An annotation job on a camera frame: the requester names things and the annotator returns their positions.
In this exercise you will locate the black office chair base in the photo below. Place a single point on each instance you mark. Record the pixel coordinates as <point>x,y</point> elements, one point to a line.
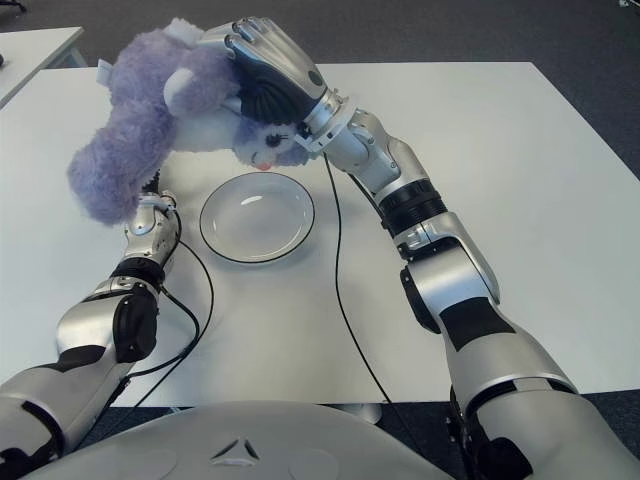
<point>10,5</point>

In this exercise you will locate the grey robot torso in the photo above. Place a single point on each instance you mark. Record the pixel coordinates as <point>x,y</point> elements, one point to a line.
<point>300,435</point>

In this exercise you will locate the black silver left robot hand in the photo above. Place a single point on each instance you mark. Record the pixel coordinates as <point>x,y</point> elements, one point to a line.
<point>151,186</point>

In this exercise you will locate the purple plush bunny doll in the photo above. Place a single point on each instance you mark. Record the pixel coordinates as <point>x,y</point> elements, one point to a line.
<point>140,125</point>

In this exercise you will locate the grey table leg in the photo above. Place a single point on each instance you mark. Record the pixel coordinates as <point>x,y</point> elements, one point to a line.
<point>365,412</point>

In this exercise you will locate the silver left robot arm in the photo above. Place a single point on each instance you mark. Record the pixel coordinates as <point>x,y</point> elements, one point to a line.
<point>85,320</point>

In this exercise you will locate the white plate with black rim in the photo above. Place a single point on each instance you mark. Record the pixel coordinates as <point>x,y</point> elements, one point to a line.
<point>255,225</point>

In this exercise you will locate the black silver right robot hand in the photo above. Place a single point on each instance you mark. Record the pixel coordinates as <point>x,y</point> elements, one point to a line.
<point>275,75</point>

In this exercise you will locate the white side table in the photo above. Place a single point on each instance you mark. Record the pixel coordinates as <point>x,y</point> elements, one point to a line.
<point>35,50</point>

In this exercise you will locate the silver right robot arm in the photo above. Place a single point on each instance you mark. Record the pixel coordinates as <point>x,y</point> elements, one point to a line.
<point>450,280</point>

